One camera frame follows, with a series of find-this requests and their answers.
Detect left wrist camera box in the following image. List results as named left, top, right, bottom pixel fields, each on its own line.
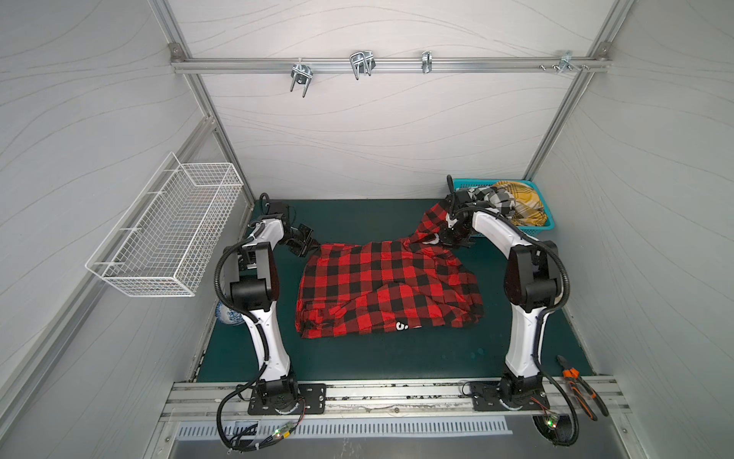
left=265, top=201, right=291, bottom=221

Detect blue white ceramic bowl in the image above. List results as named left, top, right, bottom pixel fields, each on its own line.
left=215, top=302, right=245, bottom=326

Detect white wire basket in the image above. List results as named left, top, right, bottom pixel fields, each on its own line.
left=85, top=152, right=243, bottom=298

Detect grey black plaid shirt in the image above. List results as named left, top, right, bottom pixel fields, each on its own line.
left=468, top=186, right=516, bottom=218

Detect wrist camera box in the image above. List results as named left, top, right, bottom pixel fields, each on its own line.
left=448, top=189, right=473, bottom=215
left=265, top=201, right=291, bottom=221

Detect metal hook bracket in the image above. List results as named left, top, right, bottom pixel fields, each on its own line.
left=539, top=51, right=591, bottom=75

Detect orange handled pliers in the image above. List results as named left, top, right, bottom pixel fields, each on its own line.
left=556, top=355, right=610, bottom=421

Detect teal plastic basket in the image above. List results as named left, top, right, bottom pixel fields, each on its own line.
left=453, top=179, right=554, bottom=235

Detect horizontal aluminium rail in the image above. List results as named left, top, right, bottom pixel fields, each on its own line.
left=171, top=54, right=613, bottom=75

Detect red black plaid shirt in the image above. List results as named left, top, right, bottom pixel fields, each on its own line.
left=296, top=200, right=484, bottom=339

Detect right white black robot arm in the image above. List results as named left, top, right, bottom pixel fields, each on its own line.
left=440, top=176, right=580, bottom=448

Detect small metal bracket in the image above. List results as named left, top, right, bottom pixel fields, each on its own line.
left=422, top=51, right=433, bottom=75

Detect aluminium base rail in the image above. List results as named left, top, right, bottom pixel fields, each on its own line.
left=160, top=376, right=632, bottom=422

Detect yellow plaid shirt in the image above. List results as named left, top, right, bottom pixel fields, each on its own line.
left=494, top=181, right=549, bottom=227

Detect metal u-bolt clamp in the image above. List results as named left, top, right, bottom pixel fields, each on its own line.
left=349, top=50, right=376, bottom=80
left=290, top=63, right=313, bottom=98

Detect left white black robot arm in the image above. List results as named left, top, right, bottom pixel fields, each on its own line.
left=213, top=193, right=319, bottom=414

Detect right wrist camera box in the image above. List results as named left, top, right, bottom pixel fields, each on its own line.
left=448, top=189, right=473, bottom=215

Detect white slotted cable duct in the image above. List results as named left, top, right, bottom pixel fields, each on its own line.
left=176, top=415, right=513, bottom=441

